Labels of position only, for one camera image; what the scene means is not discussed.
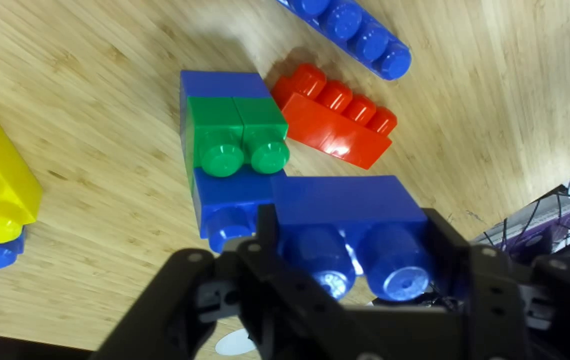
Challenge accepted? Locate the red four-stud block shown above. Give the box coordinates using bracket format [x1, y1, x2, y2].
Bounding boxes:
[270, 61, 400, 171]

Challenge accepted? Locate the blue square block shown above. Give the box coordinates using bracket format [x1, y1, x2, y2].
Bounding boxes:
[178, 67, 276, 157]

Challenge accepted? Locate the green square block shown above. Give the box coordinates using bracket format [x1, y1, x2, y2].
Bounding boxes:
[184, 93, 293, 179]

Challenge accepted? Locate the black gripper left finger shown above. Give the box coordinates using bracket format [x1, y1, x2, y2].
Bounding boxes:
[92, 202, 347, 360]

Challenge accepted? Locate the small white table grommet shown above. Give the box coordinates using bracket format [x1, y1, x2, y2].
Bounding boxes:
[213, 327, 260, 360]

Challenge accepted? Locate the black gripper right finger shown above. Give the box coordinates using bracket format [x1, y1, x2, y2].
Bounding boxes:
[422, 205, 570, 360]

